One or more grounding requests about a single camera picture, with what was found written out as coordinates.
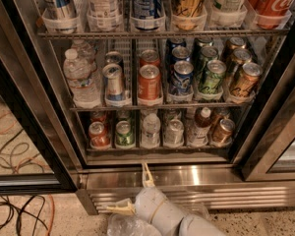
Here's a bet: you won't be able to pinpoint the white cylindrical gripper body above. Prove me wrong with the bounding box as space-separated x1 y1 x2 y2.
135 187 168 223

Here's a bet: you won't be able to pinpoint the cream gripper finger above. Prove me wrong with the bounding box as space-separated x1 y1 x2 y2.
142 162 154 188
106 200 136 215

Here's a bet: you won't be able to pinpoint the red coke can front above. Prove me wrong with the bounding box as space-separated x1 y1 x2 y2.
88 122 110 148

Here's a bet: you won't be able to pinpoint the red coke can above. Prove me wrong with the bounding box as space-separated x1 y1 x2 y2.
88 122 110 148
90 111 107 123

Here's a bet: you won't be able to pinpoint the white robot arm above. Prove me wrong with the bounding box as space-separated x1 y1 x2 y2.
106 162 226 236

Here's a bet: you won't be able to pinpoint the small water bottle bottom shelf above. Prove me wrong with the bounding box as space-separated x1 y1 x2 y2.
141 113 160 148

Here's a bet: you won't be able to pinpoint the green soda can bottom shelf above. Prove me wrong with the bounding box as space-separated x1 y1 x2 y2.
115 121 134 147

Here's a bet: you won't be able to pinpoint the silver can bottom shelf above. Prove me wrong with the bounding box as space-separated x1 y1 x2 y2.
164 119 184 148

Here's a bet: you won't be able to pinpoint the steel fridge base grille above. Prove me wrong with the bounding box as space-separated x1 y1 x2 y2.
76 164 295 215

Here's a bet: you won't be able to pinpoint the red coke can behind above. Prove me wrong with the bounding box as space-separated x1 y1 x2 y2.
90 111 107 123

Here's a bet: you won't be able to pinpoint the copper can bottom shelf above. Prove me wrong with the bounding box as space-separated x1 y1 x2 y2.
211 119 235 147

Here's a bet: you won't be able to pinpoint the orange soda can front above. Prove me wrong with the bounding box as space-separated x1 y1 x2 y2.
139 65 161 100

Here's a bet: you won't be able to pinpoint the orange soda can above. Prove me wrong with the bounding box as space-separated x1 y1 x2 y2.
140 49 160 67
139 65 161 100

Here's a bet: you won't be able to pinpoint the blue pepsi can front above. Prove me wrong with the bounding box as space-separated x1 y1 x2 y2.
169 61 194 95

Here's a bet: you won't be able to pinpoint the left glass fridge door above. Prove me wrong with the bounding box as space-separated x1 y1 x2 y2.
0 0 80 195

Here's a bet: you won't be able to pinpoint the glass fridge door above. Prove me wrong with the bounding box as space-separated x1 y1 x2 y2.
234 50 295 183
0 0 80 195

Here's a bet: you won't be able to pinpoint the silver blue energy can front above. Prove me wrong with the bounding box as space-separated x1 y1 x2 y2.
103 64 124 101

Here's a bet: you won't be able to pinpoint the front water bottle middle shelf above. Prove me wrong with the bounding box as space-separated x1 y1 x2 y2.
63 49 100 108

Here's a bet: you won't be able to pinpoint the green can front middle shelf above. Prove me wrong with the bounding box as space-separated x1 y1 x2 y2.
198 60 226 94

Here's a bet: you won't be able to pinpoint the orange soda can rear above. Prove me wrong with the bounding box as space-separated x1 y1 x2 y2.
140 49 160 67

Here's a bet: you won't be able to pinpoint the right glass fridge door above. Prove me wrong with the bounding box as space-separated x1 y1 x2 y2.
234 50 295 183

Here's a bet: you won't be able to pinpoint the gold can front middle shelf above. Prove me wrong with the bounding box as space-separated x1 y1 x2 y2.
229 62 263 97

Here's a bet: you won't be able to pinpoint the rear water bottle middle shelf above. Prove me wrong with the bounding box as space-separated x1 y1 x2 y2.
71 39 97 72

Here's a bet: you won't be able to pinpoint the gold tall can top shelf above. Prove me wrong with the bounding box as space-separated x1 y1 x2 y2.
171 0 205 30

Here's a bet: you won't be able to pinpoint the blue tall can top shelf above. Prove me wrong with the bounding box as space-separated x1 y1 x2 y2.
132 0 162 30

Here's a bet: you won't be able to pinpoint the large red coke bottle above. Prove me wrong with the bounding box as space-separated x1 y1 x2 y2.
248 0 293 30

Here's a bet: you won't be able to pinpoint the clear plastic bag on floor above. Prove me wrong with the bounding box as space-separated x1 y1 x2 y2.
107 205 220 236

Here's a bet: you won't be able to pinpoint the brown tea bottle white cap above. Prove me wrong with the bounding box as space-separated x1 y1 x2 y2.
187 107 211 148

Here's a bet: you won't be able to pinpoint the black and orange floor cables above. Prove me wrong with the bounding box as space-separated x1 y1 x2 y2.
0 101 56 236

